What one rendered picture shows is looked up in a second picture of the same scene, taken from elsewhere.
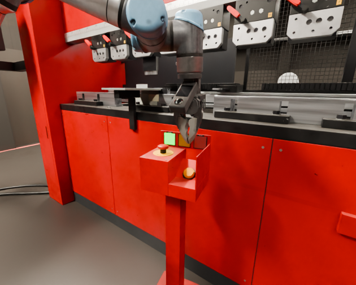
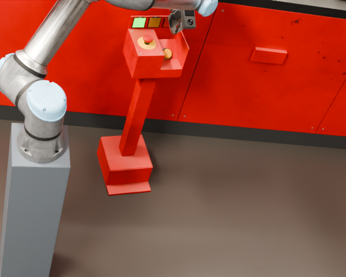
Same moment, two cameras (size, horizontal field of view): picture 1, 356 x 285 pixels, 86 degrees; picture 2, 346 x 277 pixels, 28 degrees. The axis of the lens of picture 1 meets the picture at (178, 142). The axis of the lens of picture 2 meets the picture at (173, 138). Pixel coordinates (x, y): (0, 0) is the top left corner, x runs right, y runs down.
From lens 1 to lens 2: 2.28 m
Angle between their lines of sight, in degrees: 54
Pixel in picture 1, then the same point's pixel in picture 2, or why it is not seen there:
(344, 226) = (256, 56)
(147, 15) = (211, 10)
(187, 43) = not seen: outside the picture
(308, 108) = not seen: outside the picture
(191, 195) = (178, 73)
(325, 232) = (243, 61)
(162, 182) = (155, 70)
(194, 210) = (124, 68)
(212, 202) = not seen: hidden behind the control
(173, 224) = (146, 94)
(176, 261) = (141, 121)
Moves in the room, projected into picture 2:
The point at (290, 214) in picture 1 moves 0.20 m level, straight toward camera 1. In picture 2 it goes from (221, 55) to (228, 87)
